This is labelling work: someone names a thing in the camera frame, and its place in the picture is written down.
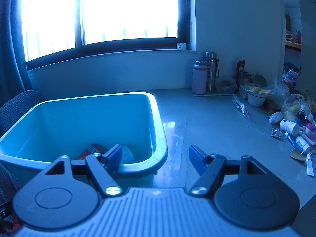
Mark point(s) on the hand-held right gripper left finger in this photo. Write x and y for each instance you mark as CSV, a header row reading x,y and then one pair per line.
x,y
113,156

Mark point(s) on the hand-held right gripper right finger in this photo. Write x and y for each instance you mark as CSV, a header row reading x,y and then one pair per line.
x,y
197,158

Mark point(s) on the white bottle with blue label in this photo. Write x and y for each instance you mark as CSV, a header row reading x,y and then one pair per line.
x,y
127,155

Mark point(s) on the red canister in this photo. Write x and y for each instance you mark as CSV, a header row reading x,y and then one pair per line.
x,y
88,151

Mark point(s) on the teal plastic storage bin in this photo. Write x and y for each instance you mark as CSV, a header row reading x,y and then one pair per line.
x,y
86,121

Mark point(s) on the grey marble desktop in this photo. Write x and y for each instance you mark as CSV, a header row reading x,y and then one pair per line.
x,y
222,138

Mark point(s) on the clear wrapped packet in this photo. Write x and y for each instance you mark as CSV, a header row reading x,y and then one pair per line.
x,y
240,106

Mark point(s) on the bag of dried food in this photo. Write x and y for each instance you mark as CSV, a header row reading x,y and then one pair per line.
x,y
228,86

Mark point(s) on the pink water bottle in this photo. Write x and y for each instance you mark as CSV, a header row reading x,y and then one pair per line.
x,y
199,79

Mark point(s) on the white ribbed bowl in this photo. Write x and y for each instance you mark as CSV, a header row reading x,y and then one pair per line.
x,y
256,100

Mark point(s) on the silver blister pack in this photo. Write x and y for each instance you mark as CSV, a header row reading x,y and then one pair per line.
x,y
276,133

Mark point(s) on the shallow white dish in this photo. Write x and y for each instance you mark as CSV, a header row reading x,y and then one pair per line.
x,y
246,88

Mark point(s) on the steel thermos flask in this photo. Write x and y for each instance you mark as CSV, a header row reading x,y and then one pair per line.
x,y
211,71

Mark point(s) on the small white squeeze bottle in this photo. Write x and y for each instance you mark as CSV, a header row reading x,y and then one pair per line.
x,y
275,117

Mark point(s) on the blue tube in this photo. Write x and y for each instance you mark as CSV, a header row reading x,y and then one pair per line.
x,y
290,139

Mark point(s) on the white pill bottle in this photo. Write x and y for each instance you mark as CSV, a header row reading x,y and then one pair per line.
x,y
289,126

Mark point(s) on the brown paper piece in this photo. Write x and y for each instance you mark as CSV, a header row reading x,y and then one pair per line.
x,y
296,154

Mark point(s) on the green plate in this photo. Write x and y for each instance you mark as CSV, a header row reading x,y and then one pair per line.
x,y
260,79

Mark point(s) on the red packet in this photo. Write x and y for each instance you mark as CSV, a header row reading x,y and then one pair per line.
x,y
240,66

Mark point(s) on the slim white medicine bottle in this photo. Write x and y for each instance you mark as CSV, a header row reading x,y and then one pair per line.
x,y
302,144

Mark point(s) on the clear plastic bag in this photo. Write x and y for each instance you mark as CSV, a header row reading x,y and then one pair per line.
x,y
280,88

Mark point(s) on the white ointment tube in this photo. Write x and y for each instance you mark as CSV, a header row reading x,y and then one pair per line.
x,y
309,165

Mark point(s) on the small white sill device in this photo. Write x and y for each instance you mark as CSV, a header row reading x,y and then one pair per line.
x,y
181,46

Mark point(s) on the brown glass bottle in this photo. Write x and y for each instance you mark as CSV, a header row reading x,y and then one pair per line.
x,y
302,113

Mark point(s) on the pink lidded jar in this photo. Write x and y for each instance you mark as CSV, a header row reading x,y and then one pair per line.
x,y
310,129

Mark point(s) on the wooden shelf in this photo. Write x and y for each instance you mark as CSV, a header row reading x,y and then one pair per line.
x,y
292,39

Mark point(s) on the dark teal curtain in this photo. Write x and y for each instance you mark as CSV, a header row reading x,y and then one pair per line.
x,y
9,29

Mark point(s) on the window with dark frame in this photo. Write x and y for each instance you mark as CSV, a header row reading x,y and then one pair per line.
x,y
123,9

